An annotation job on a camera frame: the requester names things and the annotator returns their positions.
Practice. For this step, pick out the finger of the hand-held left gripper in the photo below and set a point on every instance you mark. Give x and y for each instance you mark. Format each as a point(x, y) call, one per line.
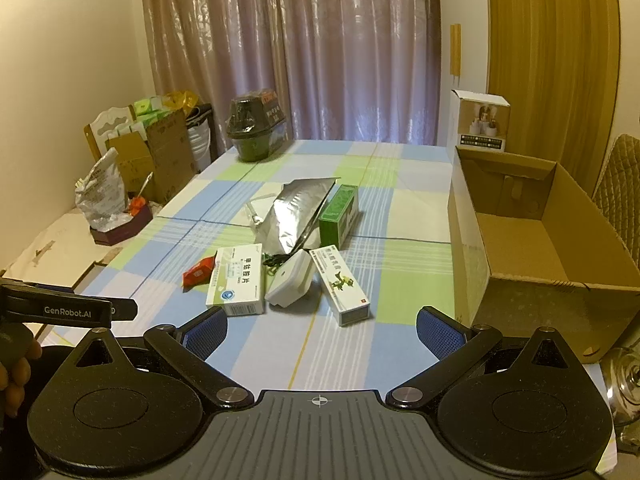
point(125, 310)

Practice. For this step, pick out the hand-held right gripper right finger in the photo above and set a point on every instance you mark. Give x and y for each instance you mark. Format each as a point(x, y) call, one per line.
point(440, 332)

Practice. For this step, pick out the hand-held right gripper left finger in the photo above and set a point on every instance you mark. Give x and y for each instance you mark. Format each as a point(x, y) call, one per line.
point(207, 332)

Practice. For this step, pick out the white blue print medicine box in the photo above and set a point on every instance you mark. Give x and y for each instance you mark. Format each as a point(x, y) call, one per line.
point(237, 280)

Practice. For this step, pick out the red sachet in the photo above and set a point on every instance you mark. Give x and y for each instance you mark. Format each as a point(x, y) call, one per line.
point(198, 272)

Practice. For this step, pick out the white plastic spoon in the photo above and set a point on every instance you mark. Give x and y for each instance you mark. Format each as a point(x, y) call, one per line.
point(289, 282)

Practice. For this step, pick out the brown cardboard box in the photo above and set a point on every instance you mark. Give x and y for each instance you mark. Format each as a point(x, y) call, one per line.
point(515, 255)

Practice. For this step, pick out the white plant print medicine box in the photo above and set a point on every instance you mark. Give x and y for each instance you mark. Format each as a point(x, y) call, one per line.
point(340, 285)

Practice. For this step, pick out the silver foil bag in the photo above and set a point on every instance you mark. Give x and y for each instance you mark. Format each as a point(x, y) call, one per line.
point(290, 215)

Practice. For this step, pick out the green medicine box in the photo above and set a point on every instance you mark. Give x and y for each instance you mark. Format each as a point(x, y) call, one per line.
point(336, 215)

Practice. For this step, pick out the person's left hand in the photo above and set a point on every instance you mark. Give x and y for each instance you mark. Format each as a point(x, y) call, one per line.
point(22, 377)

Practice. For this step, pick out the beige side bench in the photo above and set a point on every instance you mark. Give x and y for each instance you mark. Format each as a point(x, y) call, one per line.
point(45, 255)

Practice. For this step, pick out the dark red tissue box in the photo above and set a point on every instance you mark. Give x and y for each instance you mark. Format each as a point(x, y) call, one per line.
point(120, 227)

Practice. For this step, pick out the small orange object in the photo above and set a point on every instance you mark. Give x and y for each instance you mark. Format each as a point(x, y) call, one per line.
point(137, 205)

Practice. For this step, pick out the crumpled silver bag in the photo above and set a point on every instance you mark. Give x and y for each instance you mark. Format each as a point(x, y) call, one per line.
point(100, 190)

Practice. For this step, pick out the small cardboard box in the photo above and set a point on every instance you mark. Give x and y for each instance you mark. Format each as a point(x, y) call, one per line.
point(129, 160)

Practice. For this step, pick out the tall cardboard box with flap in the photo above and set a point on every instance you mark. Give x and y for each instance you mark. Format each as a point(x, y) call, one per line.
point(170, 155)

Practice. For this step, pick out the black and white bag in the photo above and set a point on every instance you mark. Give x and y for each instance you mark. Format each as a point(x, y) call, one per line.
point(200, 140)

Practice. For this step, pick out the clear glass vase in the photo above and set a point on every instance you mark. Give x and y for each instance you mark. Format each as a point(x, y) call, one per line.
point(622, 385)

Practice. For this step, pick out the white carved chair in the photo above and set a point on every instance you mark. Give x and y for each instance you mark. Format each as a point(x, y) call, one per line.
point(112, 120)

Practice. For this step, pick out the green tissue packets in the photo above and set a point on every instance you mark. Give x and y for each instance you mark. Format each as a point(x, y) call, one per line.
point(147, 110)

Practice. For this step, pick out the dark green instant noodle bowl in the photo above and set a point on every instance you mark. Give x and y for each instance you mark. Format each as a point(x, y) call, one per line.
point(252, 127)

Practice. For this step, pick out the white product box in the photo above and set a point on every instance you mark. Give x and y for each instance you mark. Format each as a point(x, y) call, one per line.
point(475, 120)

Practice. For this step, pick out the yellow plastic bag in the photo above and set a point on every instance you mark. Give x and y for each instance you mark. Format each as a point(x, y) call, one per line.
point(179, 101)

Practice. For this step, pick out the quilted brown chair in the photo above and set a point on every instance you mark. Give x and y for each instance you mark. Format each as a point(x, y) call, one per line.
point(620, 190)

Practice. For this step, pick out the wooden door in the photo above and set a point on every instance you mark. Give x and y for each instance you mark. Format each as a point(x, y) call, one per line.
point(545, 60)

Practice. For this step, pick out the mauve curtain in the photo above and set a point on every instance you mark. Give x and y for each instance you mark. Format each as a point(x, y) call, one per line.
point(300, 50)

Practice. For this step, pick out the wooden wall ornament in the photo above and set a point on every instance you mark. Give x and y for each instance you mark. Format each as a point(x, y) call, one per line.
point(455, 52)

